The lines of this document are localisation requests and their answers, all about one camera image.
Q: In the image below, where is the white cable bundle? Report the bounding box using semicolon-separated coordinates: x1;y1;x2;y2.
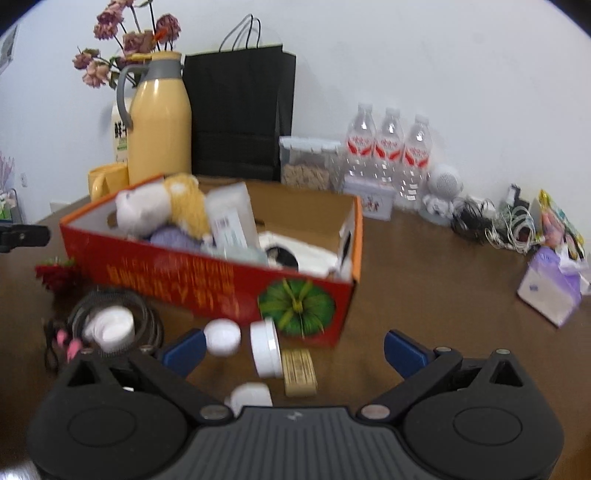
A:
485;203;543;254

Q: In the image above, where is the wall poster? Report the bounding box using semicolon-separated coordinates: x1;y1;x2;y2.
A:
0;24;19;75

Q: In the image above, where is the white round lid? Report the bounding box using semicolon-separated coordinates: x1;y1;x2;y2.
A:
225;382;274;416

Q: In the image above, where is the black charger cable bundle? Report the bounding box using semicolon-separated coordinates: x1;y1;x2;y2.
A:
450;196;497;243

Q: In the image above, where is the pale purple tin box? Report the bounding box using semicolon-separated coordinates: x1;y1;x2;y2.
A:
342;178;395;219

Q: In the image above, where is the white ball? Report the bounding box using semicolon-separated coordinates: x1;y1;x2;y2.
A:
203;318;242;357

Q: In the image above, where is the small beige box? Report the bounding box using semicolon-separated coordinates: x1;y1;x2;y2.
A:
281;348;319;398

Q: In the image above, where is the purple knit pouch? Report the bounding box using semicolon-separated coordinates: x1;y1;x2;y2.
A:
148;224;204;250

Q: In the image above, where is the white milk carton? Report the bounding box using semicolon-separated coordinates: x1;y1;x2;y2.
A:
111;102;134;164

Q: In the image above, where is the white round jar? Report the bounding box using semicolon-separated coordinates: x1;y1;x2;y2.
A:
82;307;136;354
249;318;283;379

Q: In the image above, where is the black paper bag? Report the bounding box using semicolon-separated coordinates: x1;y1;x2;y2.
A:
183;14;297;182

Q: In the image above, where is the clear water bottle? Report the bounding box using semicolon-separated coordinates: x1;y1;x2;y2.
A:
399;114;432;210
375;107;404;185
345;102;377;181

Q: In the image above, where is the white robot speaker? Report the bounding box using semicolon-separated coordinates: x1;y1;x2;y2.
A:
418;163;464;227

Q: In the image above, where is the white and yellow plush toy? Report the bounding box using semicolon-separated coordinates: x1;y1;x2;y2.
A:
115;173;213;241

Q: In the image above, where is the purple tissue pack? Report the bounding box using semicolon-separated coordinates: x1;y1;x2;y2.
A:
517;246;583;328

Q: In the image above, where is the clear cotton swab container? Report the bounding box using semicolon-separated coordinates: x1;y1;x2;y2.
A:
204;181;260;250

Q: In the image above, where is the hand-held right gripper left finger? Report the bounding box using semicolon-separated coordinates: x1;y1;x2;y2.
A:
66;329;234;425

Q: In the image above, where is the yellow thermos jug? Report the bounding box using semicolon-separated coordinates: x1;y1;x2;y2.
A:
116;51;193;185

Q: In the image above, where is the red cardboard box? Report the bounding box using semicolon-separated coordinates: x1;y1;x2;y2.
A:
60;173;365;348

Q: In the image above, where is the colourful snack packet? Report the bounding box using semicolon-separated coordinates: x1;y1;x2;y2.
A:
536;189;586;261

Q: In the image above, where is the white cloth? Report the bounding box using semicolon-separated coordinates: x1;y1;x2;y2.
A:
257;231;340;278

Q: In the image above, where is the iridescent plastic bag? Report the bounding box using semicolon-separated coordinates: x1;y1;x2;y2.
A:
203;242;269;266

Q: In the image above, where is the purple plant wall sticker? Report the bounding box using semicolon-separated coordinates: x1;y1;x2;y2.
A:
0;150;16;190

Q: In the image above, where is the black braided cable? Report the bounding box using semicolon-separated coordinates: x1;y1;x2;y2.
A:
42;286;165;372

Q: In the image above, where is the yellow mug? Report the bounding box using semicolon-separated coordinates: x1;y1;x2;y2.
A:
88;162;130;201

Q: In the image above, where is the red artificial flower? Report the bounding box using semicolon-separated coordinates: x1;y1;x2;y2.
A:
34;257;79;294

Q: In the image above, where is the metal storage cart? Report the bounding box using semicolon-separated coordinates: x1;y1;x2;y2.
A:
0;187;19;224

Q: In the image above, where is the clear food container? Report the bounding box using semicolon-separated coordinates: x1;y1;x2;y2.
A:
278;136;340;191

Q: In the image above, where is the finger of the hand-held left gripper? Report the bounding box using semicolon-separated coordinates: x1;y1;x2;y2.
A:
0;224;51;253

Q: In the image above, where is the dried pink flower bouquet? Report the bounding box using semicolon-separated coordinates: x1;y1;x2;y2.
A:
72;0;182;89

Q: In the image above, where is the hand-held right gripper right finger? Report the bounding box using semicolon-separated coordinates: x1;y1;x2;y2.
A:
358;330;527;425

